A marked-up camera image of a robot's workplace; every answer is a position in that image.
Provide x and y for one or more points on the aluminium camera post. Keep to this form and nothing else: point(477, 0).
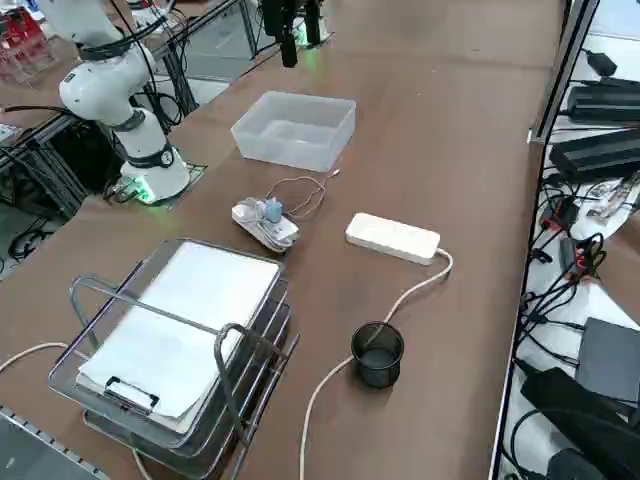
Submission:
point(567, 70)

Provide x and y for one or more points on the small black adapter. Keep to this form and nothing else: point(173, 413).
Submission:
point(602, 62)

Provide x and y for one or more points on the long white power strip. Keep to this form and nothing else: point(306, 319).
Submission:
point(392, 239)

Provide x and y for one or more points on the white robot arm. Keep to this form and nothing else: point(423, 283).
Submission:
point(135, 135)
point(301, 31)

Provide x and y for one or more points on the clear plastic bin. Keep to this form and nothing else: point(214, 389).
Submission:
point(295, 125)

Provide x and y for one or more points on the white paper clipboard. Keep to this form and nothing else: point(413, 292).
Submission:
point(190, 320)

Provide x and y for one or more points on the clear rack with red items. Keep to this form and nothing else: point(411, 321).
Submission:
point(27, 50)

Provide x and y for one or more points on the grey flat box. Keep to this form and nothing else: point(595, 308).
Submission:
point(610, 360)

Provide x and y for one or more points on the black mesh pen cup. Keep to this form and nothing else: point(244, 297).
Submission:
point(377, 367)

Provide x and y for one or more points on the white USB power strip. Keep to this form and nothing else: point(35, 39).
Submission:
point(250, 220)

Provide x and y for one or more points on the blue phone charger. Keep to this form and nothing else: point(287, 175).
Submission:
point(274, 212)

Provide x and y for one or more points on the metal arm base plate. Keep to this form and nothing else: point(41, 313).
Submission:
point(197, 172)

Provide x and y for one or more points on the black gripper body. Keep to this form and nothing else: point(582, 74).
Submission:
point(271, 15)

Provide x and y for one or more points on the black power supply box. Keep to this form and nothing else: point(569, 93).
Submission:
point(605, 102)
point(595, 155)

